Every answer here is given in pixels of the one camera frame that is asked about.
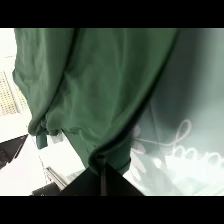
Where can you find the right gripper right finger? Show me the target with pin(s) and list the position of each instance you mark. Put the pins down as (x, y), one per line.
(116, 185)

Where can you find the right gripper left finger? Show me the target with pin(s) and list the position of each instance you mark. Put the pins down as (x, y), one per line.
(88, 185)

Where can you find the dark green T-shirt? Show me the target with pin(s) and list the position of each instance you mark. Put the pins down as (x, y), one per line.
(100, 83)

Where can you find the silver frame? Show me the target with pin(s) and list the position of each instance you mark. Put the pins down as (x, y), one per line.
(58, 178)

